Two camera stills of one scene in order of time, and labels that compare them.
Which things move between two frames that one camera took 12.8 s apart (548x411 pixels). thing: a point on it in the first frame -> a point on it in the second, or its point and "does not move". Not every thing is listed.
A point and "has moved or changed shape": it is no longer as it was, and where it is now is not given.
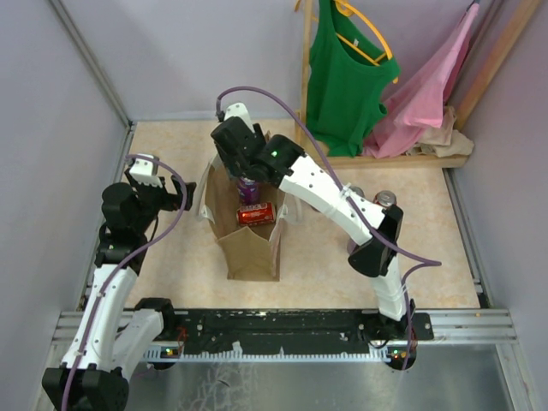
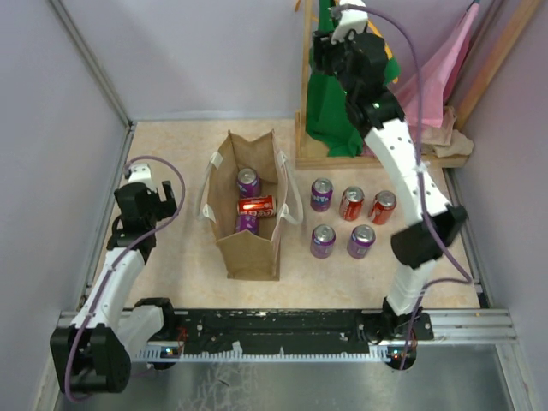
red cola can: (385, 198) does not move
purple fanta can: (249, 191) has moved or changed shape
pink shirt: (419, 102) does not move
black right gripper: (229, 163) -> (323, 48)
